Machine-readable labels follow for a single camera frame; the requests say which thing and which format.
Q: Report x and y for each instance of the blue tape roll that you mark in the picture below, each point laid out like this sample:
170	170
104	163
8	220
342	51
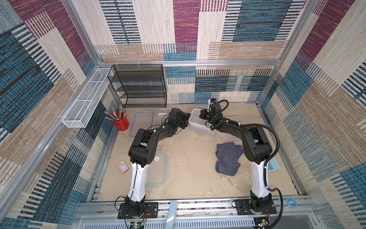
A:
291	203

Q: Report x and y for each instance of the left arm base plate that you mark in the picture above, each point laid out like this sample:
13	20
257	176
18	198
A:
148	210

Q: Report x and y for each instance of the clear lunch box base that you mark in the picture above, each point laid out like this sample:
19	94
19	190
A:
238	119

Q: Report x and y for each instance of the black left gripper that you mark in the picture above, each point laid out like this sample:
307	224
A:
186	116

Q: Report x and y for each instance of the blue-rimmed clear lid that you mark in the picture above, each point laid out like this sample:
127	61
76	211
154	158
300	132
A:
142	119

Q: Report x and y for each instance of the blue-rimmed clear lunch box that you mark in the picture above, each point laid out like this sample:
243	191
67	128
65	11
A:
160	114

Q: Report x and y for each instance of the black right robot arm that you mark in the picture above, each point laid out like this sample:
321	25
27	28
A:
260	144

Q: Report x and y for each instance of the green-rimmed lunch box lid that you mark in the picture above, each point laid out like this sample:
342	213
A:
158	170

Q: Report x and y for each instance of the light blue calculator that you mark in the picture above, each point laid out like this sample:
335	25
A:
273	165

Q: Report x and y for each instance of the white wire wall basket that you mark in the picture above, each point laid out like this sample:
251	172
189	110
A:
86	103

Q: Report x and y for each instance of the red pencil cup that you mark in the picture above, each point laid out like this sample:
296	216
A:
121	124

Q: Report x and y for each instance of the black mesh shelf rack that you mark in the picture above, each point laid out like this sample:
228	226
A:
139	86

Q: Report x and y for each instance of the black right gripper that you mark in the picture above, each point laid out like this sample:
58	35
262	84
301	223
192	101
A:
204	114

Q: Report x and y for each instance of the aluminium front rail frame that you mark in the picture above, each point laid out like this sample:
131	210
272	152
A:
206	213

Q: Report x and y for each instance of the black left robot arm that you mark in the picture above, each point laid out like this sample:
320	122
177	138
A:
142	153

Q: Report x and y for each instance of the grey cleaning cloth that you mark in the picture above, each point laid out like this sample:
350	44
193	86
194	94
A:
227	158

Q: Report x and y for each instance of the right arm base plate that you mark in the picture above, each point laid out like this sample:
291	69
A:
243	207

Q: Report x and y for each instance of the pens in red cup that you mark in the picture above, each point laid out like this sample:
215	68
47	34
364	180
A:
114	116

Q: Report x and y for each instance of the small red white card box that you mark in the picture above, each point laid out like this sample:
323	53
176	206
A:
123	167

